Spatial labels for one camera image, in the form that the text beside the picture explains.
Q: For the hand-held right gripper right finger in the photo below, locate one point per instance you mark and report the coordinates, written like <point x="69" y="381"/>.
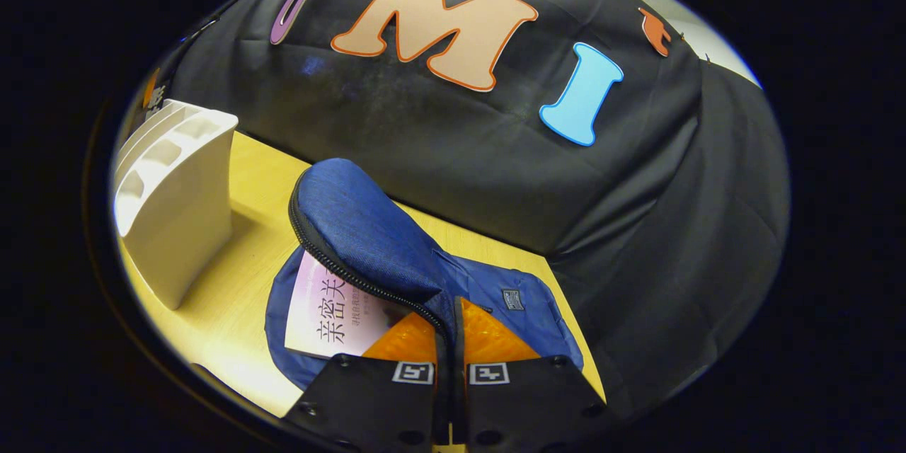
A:
<point x="524" y="403"/>

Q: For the black backdrop cloth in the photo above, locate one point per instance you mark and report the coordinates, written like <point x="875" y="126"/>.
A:
<point x="460" y="156"/>

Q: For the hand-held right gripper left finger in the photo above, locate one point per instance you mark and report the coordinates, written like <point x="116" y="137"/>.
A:
<point x="375" y="403"/>

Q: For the blue schoolbag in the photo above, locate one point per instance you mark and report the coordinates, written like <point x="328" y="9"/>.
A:
<point x="368" y="226"/>

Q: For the white bookshelf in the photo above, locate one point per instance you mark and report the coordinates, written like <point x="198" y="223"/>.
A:
<point x="184" y="226"/>

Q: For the pink book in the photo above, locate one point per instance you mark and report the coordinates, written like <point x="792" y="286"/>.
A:
<point x="325" y="311"/>

